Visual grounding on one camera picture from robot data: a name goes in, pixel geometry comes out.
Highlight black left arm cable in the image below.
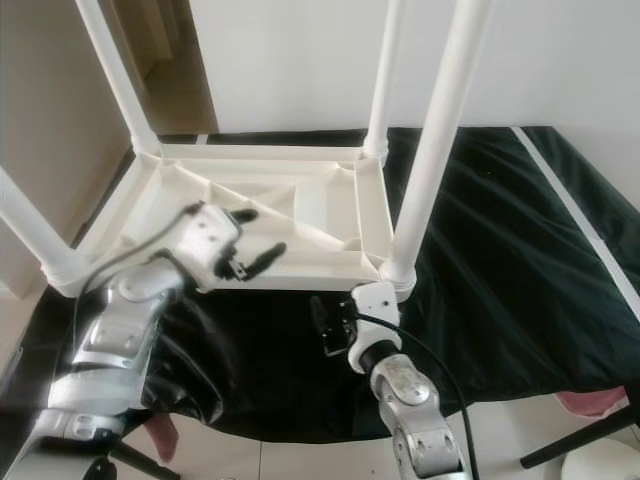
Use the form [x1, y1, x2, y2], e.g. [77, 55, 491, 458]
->
[75, 203, 207, 333]

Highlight black metal table leg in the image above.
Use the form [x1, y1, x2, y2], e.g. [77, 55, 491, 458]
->
[110, 445, 167, 480]

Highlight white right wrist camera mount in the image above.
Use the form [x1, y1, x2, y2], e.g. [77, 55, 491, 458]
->
[348, 282, 404, 374]

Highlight black metal rod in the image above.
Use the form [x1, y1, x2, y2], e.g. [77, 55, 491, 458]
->
[520, 405, 640, 470]

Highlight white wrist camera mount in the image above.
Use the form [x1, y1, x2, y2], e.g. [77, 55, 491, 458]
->
[348, 282, 404, 374]
[185, 203, 242, 287]

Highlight beige door frame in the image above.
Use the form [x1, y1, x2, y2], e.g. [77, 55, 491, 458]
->
[120, 0, 213, 138]

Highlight pink object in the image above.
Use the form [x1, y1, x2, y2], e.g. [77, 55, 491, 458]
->
[555, 388, 627, 417]
[145, 415, 177, 464]

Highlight white plastic table top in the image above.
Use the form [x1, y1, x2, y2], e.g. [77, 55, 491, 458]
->
[50, 143, 418, 299]

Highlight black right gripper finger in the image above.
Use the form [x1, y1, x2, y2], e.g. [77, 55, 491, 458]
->
[309, 296, 337, 343]

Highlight black cloth table cover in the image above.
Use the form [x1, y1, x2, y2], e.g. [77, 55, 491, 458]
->
[20, 125, 640, 448]

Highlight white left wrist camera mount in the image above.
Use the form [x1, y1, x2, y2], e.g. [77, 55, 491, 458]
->
[185, 203, 242, 287]

